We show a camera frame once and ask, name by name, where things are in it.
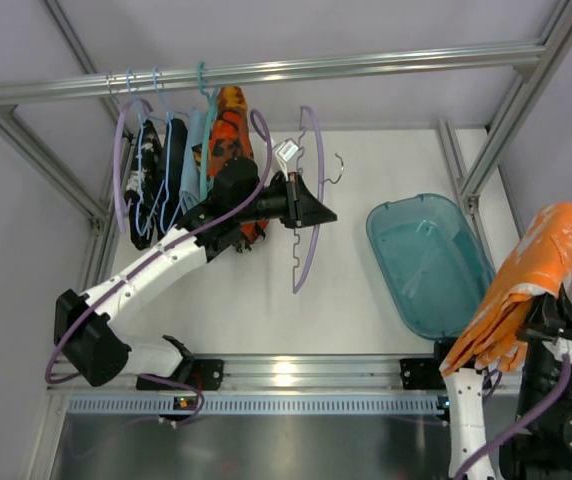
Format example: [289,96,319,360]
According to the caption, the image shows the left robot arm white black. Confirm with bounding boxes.
[54,157,337,387]

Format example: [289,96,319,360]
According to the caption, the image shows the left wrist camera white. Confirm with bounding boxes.
[271,139,299,176]

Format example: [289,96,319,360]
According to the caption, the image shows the slotted grey cable duct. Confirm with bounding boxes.
[68,394,450,415]

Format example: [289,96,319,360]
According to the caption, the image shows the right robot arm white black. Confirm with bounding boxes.
[444,290,572,479]

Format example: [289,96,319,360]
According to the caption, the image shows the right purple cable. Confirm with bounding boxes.
[453,352,572,480]

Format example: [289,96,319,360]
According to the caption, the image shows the light blue trousers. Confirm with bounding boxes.
[179,108,206,214]

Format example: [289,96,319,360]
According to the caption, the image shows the left aluminium frame post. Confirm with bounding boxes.
[0,105,109,231]

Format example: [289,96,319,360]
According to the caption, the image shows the teal plastic hanger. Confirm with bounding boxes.
[196,61,219,200]

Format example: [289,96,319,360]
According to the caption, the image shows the purple cable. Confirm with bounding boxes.
[44,107,273,426]
[453,352,572,480]

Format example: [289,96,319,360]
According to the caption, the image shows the lilac plastic hanger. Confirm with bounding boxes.
[292,105,344,295]
[112,97,152,234]

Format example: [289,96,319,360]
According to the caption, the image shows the black white patterned trousers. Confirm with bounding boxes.
[124,119,162,250]

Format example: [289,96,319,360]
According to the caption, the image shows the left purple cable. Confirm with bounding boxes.
[44,107,273,426]

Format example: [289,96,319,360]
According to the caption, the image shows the dark navy trousers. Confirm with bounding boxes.
[157,118,188,239]

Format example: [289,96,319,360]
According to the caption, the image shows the teal transparent plastic tub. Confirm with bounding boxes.
[365,193,495,341]

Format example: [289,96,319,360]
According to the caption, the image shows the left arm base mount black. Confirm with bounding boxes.
[135,357,225,391]

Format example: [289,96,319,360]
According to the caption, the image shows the camouflage orange trousers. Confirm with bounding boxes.
[180,86,279,261]

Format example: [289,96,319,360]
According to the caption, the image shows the light blue wire hanger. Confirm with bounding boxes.
[126,69,151,236]
[153,67,174,235]

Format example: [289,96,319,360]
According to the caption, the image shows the empty lilac plastic hanger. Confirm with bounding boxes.
[112,97,152,234]

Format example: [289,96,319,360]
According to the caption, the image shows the orange tie-dye trousers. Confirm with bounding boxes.
[439,202,572,378]

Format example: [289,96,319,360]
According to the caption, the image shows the aluminium frame post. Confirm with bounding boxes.
[458,1,572,214]
[0,105,109,231]

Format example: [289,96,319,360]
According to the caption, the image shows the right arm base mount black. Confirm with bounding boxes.
[399,357,445,391]

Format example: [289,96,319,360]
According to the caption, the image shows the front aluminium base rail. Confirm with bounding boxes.
[45,352,572,401]

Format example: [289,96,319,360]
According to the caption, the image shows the aluminium hanging rail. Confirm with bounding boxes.
[0,41,546,105]

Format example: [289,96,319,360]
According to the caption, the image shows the right aluminium frame post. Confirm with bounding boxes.
[458,1,572,214]

